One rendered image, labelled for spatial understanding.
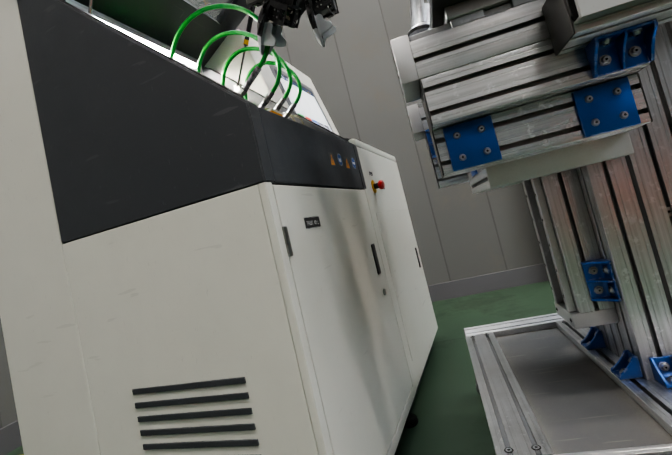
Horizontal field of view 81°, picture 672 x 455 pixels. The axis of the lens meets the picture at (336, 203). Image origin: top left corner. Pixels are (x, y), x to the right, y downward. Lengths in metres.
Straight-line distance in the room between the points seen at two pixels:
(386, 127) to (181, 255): 2.42
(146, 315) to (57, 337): 0.29
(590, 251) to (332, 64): 2.63
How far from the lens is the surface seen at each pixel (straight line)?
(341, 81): 3.27
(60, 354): 1.22
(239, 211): 0.80
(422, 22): 1.52
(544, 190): 1.03
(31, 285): 1.27
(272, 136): 0.85
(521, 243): 3.10
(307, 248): 0.86
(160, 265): 0.93
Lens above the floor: 0.67
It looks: 4 degrees up
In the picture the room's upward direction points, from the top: 13 degrees counter-clockwise
